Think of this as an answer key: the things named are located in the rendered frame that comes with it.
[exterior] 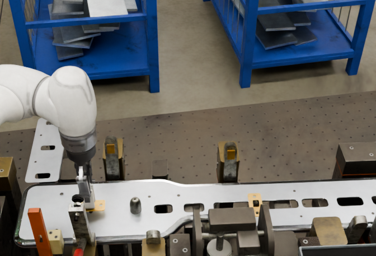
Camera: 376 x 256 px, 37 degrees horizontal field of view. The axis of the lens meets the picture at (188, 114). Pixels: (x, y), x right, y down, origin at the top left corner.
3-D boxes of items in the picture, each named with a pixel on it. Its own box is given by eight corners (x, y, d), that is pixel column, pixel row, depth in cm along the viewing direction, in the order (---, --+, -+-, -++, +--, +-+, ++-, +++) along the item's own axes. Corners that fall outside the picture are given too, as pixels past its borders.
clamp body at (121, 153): (131, 204, 199) (124, 131, 176) (130, 231, 190) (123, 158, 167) (112, 205, 198) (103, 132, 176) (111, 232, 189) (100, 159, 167)
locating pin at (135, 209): (141, 208, 160) (140, 193, 156) (141, 217, 158) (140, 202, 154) (130, 209, 160) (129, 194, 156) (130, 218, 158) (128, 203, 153)
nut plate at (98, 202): (105, 200, 157) (104, 197, 157) (104, 210, 155) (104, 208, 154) (75, 201, 157) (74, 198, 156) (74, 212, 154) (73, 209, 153)
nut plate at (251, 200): (247, 194, 163) (247, 191, 162) (260, 193, 163) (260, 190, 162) (250, 217, 156) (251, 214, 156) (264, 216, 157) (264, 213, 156)
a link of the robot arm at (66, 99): (107, 117, 138) (61, 103, 142) (100, 65, 128) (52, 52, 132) (83, 144, 131) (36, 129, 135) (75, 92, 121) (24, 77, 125)
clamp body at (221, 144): (230, 206, 198) (236, 134, 175) (234, 234, 189) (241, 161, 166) (211, 208, 198) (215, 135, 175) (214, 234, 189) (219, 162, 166)
